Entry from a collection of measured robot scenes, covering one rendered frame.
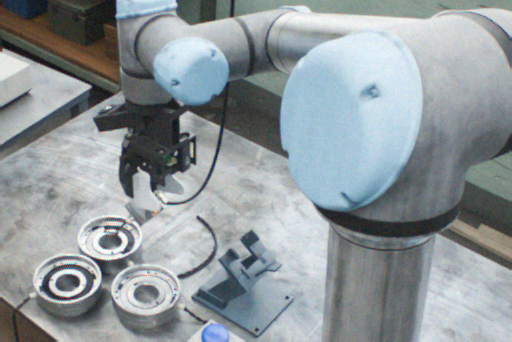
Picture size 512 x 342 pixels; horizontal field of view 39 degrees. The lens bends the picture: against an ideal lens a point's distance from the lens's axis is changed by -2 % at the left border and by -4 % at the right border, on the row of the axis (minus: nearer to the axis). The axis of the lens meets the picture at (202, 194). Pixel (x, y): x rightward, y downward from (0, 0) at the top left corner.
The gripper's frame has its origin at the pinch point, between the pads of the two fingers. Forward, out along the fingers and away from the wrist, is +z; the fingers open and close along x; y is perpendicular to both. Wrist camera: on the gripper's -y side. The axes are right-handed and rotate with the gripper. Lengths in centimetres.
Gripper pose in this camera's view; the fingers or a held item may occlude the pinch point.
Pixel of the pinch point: (146, 203)
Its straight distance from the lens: 113.3
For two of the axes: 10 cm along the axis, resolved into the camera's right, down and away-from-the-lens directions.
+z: 0.1, 7.9, 6.1
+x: 6.4, -4.7, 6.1
